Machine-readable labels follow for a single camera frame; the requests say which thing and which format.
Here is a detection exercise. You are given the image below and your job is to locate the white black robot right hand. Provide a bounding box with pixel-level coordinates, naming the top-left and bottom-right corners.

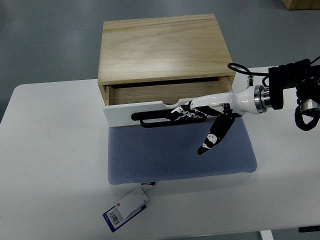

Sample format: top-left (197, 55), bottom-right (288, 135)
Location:
top-left (167, 85), bottom-right (271, 155)

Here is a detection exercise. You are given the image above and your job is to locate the black drawer handle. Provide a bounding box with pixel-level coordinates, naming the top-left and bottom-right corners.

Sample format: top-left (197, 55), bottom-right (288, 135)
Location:
top-left (131, 109), bottom-right (207, 128)

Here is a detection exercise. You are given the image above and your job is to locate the white drawer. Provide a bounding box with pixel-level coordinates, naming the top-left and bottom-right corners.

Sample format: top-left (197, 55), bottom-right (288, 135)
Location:
top-left (103, 75), bottom-right (235, 127)

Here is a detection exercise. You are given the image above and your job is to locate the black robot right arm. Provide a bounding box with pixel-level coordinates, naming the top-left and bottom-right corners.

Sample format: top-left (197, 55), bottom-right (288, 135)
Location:
top-left (227, 57), bottom-right (320, 131)

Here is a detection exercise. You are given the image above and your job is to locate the wooden drawer cabinet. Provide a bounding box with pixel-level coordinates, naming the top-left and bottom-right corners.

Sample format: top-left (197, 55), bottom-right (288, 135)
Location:
top-left (97, 14), bottom-right (235, 104)

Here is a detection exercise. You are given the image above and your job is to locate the cardboard box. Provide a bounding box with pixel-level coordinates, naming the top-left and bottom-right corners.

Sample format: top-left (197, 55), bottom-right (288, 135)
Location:
top-left (282, 0), bottom-right (320, 11)

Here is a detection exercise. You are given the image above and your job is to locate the blue mesh cushion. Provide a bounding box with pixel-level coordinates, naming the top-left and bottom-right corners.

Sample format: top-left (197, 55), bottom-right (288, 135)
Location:
top-left (107, 118), bottom-right (258, 185)

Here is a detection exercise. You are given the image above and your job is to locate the white table leg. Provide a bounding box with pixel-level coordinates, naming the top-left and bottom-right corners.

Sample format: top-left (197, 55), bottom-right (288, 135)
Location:
top-left (259, 230), bottom-right (274, 240)

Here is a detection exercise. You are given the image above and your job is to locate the white blue product tag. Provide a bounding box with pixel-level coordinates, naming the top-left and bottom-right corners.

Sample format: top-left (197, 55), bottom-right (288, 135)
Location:
top-left (102, 182), bottom-right (156, 233)

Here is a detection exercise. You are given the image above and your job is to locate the black table bracket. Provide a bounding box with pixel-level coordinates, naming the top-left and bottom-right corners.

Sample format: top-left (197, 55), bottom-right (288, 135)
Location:
top-left (298, 225), bottom-right (320, 233)

